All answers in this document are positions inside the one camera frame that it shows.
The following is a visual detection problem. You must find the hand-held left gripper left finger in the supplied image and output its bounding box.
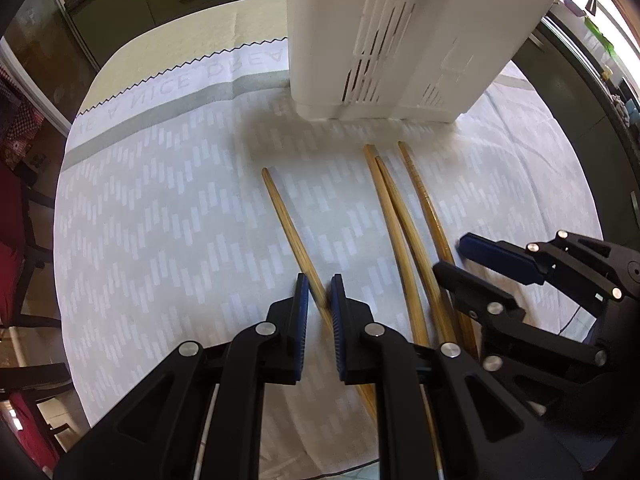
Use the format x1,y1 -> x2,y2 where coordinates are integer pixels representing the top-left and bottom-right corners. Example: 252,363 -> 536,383
52,272 -> 311,480

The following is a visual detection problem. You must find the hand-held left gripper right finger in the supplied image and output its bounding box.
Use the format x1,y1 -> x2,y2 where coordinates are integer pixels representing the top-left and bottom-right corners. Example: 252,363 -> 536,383
327,274 -> 583,480

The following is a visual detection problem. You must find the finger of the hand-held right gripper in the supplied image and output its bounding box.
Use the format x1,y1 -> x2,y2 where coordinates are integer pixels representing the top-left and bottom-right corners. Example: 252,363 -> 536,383
457,230 -> 627,303
432,260 -> 613,376

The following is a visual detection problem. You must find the red-banded wooden chopstick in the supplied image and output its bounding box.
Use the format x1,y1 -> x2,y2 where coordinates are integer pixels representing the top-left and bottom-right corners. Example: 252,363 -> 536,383
397,141 -> 481,356

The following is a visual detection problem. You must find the white plastic utensil holder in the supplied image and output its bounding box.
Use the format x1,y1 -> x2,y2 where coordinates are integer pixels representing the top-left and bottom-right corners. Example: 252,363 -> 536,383
285,0 -> 568,123

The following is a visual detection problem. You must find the patterned light blue tablecloth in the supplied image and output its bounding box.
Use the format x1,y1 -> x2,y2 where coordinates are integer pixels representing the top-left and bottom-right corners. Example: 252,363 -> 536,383
52,0 -> 606,480

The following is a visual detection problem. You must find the black kitchen countertop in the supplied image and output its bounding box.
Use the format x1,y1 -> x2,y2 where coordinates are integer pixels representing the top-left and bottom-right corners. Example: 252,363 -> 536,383
542,7 -> 640,146

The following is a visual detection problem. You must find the dark green sink cabinet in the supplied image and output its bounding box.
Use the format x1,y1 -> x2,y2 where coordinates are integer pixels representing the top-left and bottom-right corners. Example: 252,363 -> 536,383
510,15 -> 640,241

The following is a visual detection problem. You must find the green plastic basket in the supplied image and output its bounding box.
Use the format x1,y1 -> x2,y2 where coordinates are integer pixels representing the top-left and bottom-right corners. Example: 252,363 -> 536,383
585,17 -> 616,53

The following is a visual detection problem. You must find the red upholstered wooden chair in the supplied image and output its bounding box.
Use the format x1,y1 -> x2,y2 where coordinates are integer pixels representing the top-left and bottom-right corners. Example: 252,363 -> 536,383
0,170 -> 61,331
0,362 -> 73,471

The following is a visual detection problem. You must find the checked red apron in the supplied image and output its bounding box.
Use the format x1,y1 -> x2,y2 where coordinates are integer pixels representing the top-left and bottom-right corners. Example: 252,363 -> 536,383
0,72 -> 46,166

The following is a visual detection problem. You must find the glass sliding door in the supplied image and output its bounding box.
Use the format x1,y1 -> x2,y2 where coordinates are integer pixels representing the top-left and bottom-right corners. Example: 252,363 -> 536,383
0,0 -> 101,136

